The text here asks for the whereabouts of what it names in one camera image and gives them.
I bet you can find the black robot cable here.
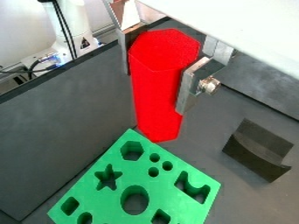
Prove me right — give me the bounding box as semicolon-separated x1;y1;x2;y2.
0;0;80;86

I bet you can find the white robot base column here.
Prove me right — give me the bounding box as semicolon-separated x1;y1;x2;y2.
21;0;101;80

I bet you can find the green foam shape-sorter block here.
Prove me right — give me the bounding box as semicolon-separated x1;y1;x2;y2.
48;129;220;224

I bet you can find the black curved holder stand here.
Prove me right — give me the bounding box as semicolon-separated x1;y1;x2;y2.
221;119;293;183

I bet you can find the red hexagonal prism block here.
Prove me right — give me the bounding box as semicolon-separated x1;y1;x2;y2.
128;28;201;143

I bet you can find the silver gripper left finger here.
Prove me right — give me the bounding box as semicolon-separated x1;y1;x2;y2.
101;0;147;75

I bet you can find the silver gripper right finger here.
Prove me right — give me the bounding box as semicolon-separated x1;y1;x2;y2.
175;36;233;115

